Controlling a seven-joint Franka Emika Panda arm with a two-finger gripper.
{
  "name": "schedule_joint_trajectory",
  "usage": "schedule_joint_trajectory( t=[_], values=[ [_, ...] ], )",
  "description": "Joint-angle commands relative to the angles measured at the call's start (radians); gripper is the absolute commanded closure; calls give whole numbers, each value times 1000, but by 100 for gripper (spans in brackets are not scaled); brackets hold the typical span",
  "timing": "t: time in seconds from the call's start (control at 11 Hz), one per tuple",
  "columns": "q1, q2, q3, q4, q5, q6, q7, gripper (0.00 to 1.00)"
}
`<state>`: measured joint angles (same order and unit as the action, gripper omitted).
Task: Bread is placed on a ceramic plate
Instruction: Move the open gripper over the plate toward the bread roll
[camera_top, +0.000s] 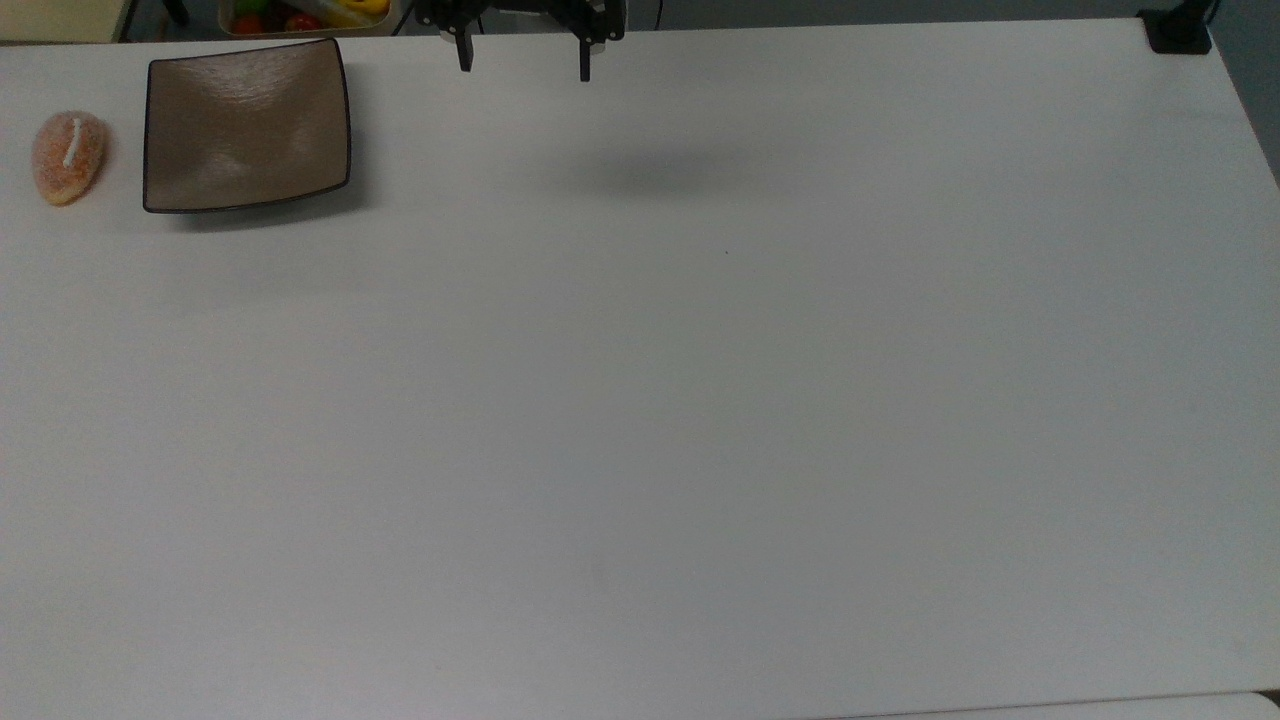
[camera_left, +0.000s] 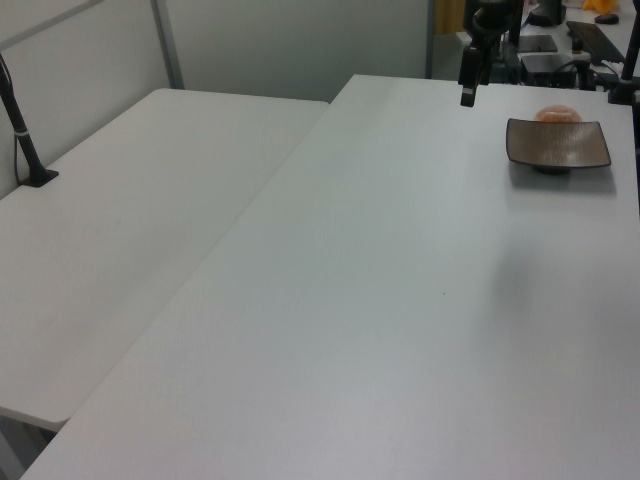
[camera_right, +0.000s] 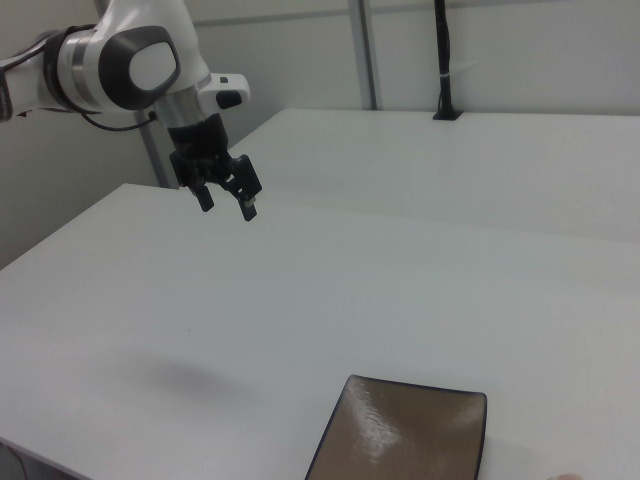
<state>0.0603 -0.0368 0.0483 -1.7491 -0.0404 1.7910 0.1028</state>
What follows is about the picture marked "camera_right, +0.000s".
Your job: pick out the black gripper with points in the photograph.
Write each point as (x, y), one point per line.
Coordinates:
(200, 150)

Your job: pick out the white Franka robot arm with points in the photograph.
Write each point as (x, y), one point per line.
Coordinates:
(125, 50)

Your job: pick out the brown square ceramic plate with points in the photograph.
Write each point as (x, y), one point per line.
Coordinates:
(400, 430)

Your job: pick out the white side table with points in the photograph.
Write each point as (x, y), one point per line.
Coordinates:
(450, 165)

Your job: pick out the black pole with clamp base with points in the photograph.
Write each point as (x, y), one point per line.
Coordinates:
(444, 50)

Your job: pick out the grey metal partition post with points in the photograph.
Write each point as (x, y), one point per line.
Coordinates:
(364, 55)
(156, 155)

